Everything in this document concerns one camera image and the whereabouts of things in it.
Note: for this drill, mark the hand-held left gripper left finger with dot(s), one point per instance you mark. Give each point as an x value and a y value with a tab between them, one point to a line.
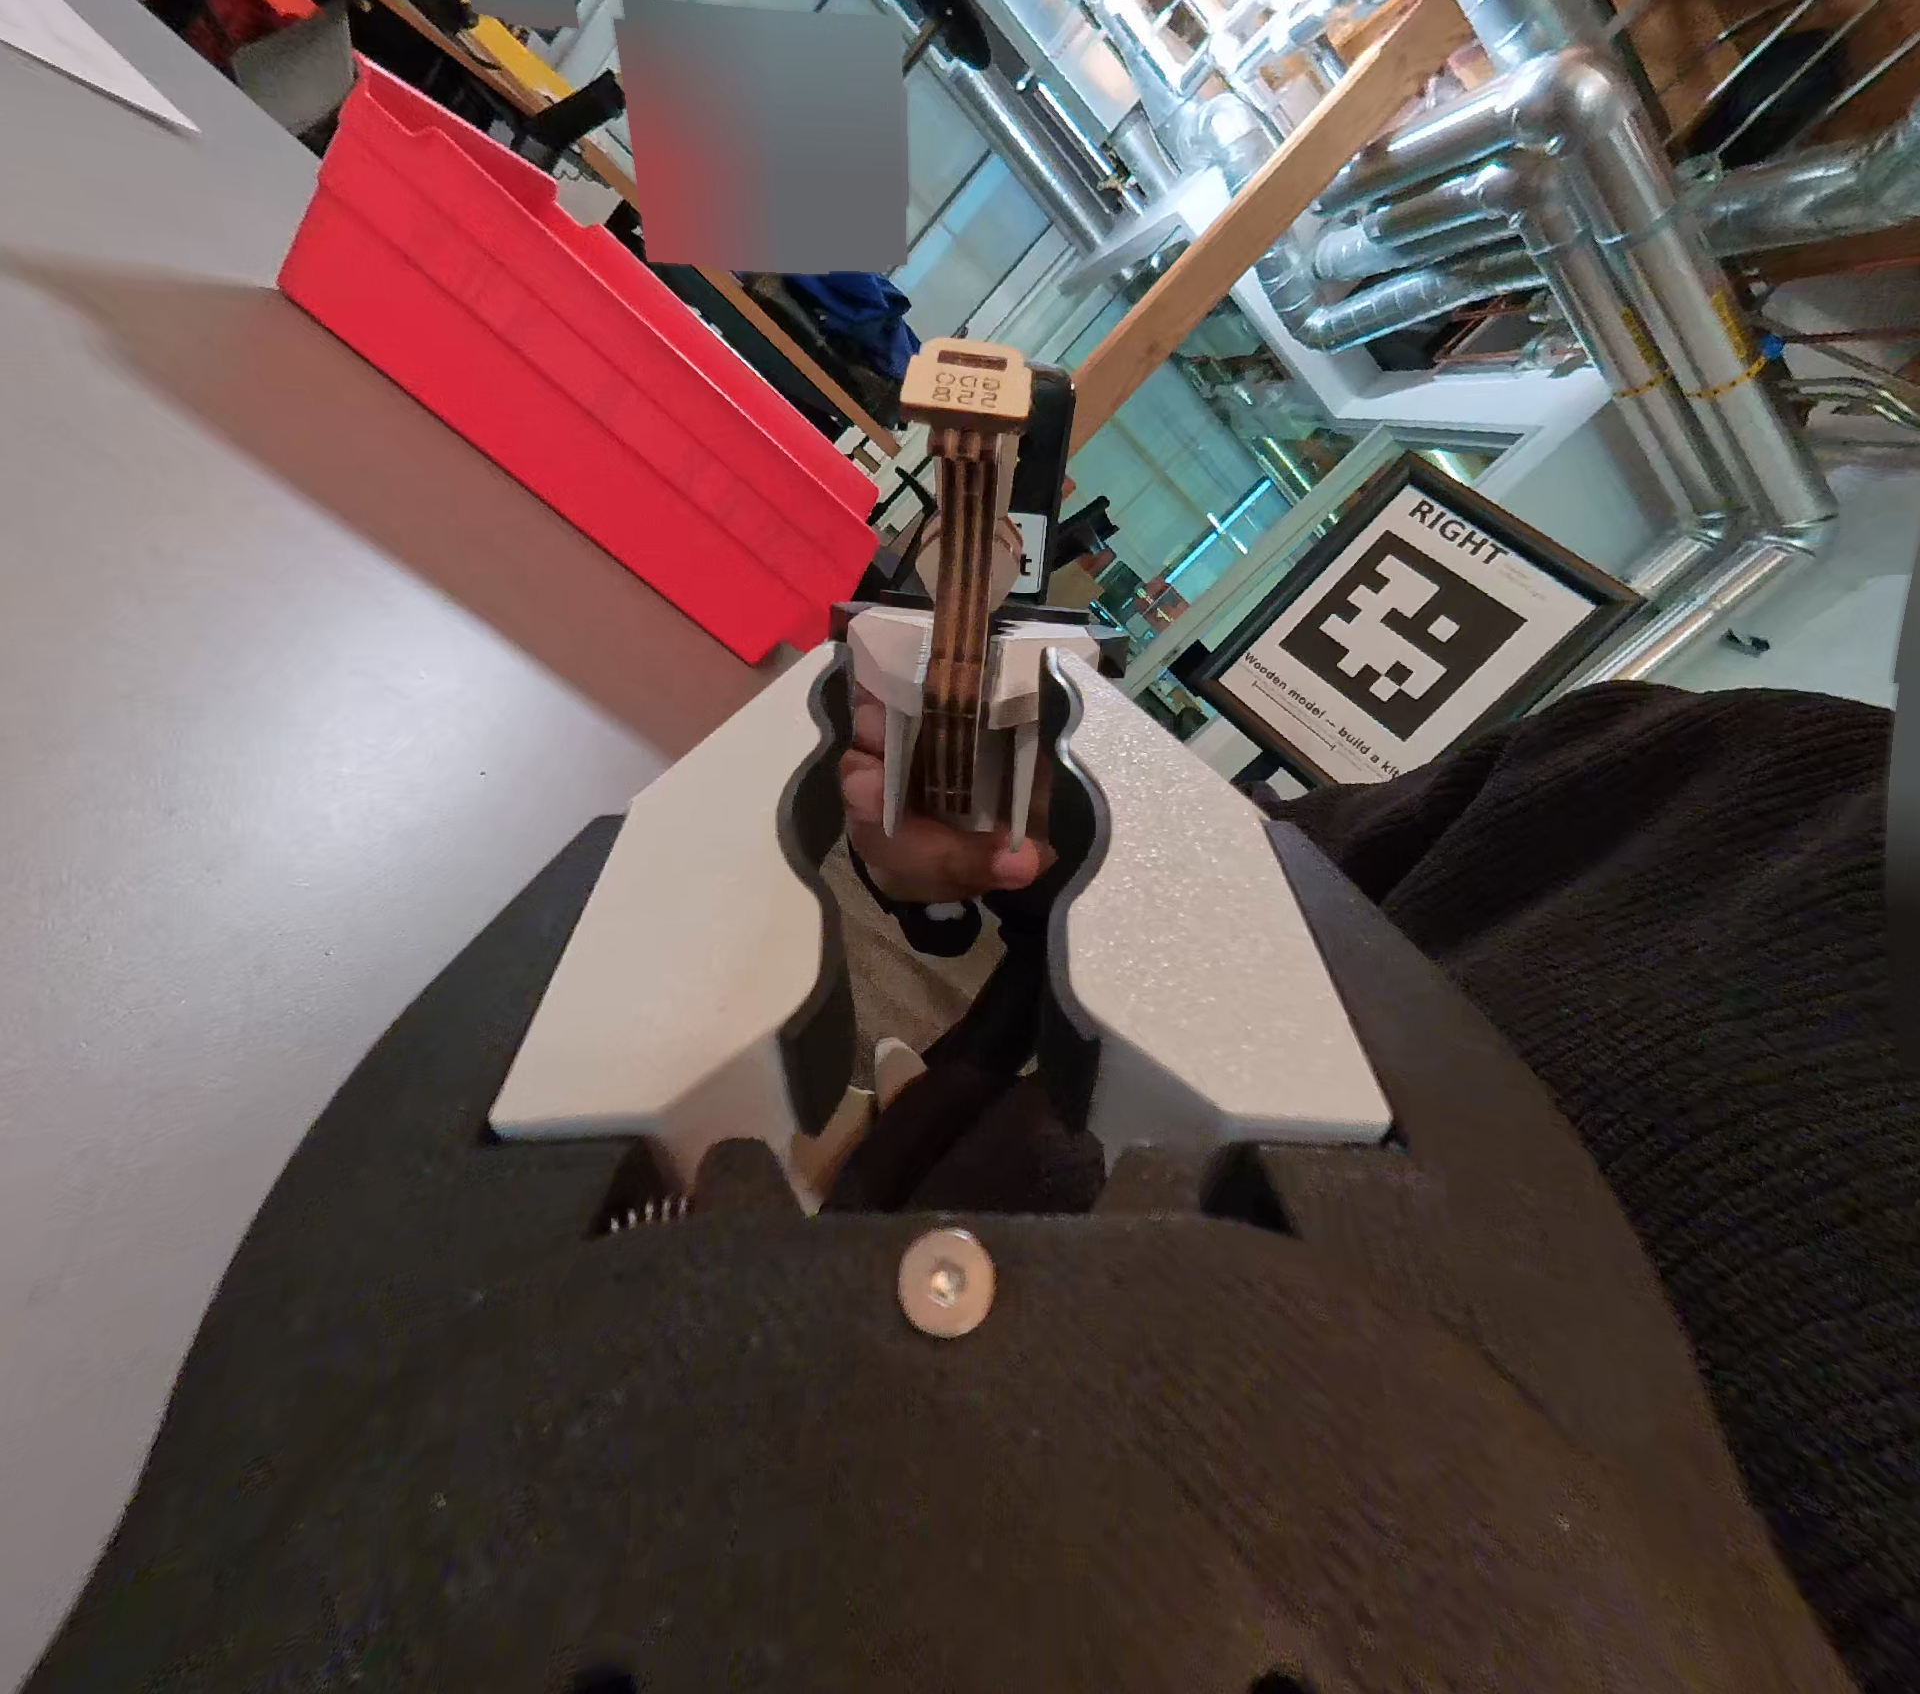
658	974

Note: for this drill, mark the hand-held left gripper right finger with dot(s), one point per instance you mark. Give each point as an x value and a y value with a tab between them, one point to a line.
1216	960

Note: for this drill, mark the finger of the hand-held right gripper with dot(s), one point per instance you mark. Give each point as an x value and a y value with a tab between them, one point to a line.
1027	688
884	671

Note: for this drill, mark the small wooden model assembly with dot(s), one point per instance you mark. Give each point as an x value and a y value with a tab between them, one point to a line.
962	613

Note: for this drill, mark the person's right hand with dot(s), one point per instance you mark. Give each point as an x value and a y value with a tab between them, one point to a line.
932	855

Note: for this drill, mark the blue cloth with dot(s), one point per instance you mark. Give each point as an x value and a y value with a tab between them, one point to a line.
863	316

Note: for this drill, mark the wooden ceiling beam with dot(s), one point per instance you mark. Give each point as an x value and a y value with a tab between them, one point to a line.
1276	208

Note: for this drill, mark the framed marker sign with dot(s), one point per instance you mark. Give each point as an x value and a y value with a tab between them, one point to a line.
1396	641

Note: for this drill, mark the red plastic bin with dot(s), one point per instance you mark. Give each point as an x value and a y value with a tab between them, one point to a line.
524	345

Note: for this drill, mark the white paper sheet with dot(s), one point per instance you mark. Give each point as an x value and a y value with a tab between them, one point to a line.
59	27

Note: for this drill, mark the silver duct pipes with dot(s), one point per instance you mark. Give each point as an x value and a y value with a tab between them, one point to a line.
1591	119

